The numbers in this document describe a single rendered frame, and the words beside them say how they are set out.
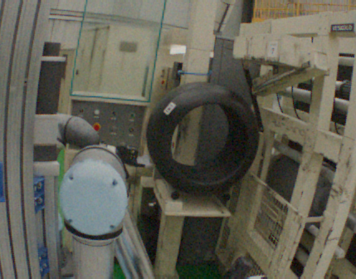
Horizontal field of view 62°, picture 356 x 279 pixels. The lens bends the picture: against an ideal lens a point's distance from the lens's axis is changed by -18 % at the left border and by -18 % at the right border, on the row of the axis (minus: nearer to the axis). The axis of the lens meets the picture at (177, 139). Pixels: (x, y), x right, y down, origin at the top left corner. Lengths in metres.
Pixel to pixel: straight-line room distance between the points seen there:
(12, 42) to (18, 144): 0.24
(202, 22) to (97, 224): 1.66
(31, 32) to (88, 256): 0.50
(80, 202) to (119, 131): 1.80
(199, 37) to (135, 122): 0.72
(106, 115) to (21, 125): 1.55
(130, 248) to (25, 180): 0.30
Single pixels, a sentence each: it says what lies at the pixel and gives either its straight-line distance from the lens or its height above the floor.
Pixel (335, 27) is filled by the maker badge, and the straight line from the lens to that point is 1.73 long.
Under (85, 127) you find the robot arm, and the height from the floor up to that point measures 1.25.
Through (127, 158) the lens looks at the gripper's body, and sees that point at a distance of 1.76.
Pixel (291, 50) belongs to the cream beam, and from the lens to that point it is 1.59.
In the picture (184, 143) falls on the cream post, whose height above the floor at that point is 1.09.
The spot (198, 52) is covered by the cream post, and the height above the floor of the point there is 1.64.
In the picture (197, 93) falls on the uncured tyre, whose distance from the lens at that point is 1.69.
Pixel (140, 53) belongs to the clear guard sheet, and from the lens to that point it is 2.28.
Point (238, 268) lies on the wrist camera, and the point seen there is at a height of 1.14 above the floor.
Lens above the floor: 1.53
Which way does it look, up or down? 12 degrees down
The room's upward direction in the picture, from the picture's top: 8 degrees clockwise
